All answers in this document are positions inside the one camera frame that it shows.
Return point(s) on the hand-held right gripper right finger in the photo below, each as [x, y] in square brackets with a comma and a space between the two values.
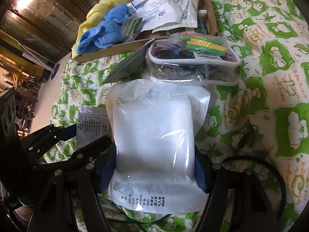
[201, 174]

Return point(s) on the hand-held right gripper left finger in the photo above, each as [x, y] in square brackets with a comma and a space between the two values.
[106, 171]

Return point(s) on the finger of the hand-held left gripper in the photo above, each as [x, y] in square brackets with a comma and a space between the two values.
[82, 156]
[48, 135]

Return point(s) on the silver packet with black text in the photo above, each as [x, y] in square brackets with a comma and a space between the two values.
[91, 123]

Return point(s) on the clear packet of white gauze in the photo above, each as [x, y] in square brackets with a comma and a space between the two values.
[154, 137]

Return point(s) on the clear cartoon print pouch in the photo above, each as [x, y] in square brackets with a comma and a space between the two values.
[181, 70]

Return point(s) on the shallow cardboard box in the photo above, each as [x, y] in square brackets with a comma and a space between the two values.
[113, 49]

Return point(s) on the blue towel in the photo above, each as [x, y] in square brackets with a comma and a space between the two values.
[103, 33]

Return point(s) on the yellow cloth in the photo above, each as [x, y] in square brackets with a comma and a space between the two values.
[96, 17]

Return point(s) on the white packet with red print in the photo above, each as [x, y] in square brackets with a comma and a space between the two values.
[190, 9]

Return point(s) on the cluttered wooden shelf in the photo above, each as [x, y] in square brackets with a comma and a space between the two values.
[21, 77]

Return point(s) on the purple floor mop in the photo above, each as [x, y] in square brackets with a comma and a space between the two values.
[55, 71]

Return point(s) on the dark grey card packet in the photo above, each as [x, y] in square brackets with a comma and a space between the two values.
[125, 65]

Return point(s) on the green printed blanket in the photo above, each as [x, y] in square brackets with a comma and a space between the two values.
[265, 77]

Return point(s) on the wooden glass door cabinet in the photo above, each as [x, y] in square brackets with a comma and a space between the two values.
[36, 17]

